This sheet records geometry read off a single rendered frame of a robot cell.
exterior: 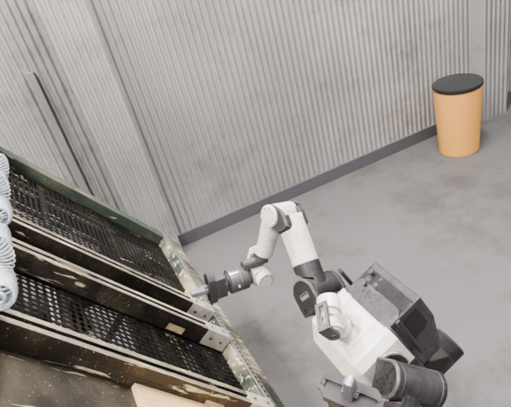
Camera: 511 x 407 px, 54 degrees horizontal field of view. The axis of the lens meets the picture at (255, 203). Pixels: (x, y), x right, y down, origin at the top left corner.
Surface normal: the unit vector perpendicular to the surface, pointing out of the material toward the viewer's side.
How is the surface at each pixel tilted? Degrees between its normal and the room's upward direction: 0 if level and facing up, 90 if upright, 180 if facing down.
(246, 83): 90
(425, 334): 90
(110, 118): 90
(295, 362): 0
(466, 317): 0
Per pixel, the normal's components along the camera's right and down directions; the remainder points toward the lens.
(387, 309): -0.56, -0.60
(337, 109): 0.39, 0.40
